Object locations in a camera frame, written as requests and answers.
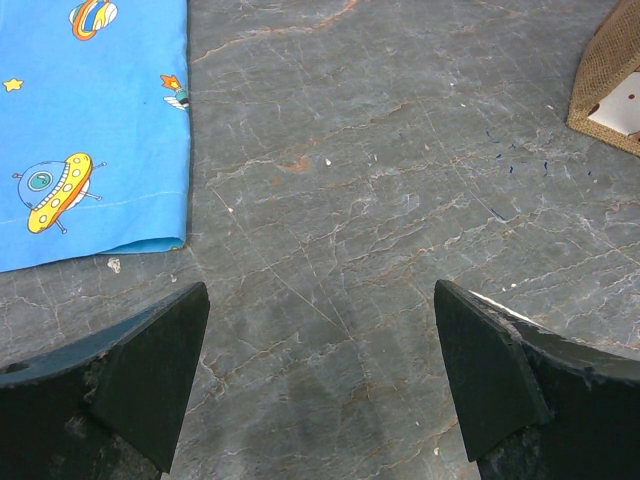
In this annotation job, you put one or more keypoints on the blue patterned cloth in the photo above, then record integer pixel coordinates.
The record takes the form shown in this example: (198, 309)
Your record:
(95, 129)

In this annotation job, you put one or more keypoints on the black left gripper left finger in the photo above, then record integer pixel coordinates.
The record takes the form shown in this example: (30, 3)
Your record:
(110, 405)

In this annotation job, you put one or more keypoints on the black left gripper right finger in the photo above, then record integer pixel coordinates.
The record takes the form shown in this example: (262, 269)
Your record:
(532, 404)

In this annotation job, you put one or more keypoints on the burlap canvas tote bag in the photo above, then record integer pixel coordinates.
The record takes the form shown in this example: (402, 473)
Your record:
(604, 102)

